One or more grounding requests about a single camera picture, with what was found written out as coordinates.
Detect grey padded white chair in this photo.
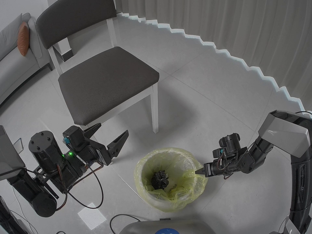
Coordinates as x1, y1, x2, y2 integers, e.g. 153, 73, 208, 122
35, 0, 160, 134

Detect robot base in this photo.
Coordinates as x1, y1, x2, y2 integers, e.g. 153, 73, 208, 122
119, 219, 216, 234

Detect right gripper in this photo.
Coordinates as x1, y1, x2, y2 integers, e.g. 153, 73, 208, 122
203, 161, 221, 178

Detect white trash bin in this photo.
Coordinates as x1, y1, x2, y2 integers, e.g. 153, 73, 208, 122
140, 149, 203, 205

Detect pale beige curtain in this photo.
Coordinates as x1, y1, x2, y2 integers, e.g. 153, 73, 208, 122
113, 0, 312, 114

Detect black cable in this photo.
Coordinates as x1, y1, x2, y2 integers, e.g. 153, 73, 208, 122
110, 214, 142, 234
65, 165, 103, 209
278, 218, 291, 234

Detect pale grey sofa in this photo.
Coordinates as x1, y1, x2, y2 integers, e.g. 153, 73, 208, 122
0, 12, 53, 107

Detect orange cushion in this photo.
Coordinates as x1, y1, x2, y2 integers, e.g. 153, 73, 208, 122
18, 21, 30, 57

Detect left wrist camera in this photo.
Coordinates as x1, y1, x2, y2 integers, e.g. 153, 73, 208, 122
62, 125, 86, 151

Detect yellow plastic bag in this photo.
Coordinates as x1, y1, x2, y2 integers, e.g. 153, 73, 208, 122
134, 147, 209, 213

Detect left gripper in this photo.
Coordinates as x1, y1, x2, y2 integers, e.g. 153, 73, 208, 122
78, 123, 129, 167

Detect black plastic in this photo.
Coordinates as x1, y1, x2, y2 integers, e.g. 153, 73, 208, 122
152, 170, 170, 190

